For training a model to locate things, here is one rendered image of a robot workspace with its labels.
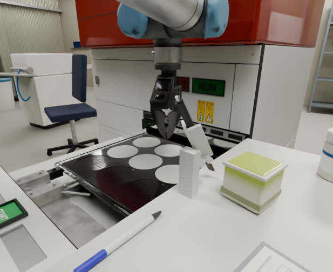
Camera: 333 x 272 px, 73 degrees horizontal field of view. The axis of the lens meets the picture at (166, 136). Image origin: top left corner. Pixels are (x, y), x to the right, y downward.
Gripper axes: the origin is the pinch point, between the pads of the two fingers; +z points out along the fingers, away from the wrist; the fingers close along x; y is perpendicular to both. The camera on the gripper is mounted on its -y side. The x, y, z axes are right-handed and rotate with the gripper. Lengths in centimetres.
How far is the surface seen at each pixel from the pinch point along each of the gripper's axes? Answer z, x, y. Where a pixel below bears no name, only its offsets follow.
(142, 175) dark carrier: 7.1, 4.2, -11.5
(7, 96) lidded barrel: 67, 416, 363
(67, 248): 1.2, 5.9, -41.1
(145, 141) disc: 7.1, 9.8, 12.3
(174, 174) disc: 7.1, -3.8, -9.5
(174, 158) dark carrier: 7.1, -2.5, -0.4
